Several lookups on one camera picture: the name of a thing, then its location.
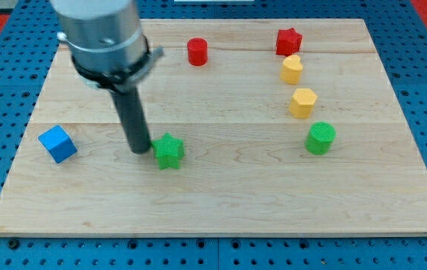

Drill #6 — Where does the yellow heart block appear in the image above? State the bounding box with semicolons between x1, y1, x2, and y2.
280;55;303;85

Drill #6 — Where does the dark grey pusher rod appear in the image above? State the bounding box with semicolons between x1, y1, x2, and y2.
110;87;151;154

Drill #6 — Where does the yellow hexagon block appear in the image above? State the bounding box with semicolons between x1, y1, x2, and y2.
289;88;318;119

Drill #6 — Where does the light wooden board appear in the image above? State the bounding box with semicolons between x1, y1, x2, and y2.
0;19;427;238

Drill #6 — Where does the red star block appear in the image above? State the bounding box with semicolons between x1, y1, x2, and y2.
276;28;302;56

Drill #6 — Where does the green star block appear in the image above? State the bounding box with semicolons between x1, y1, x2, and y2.
152;133;185;170

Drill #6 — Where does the red cylinder block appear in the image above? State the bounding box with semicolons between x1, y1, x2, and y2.
187;37;208;66

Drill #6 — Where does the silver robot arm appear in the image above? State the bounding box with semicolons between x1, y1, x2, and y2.
51;0;150;154

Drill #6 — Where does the blue cube block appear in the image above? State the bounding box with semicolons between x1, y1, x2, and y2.
38;125;77;164

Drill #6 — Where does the black clamp ring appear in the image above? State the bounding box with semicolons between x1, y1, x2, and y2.
56;31;164;93

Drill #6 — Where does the green cylinder block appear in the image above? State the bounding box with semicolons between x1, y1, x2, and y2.
305;121;336;155

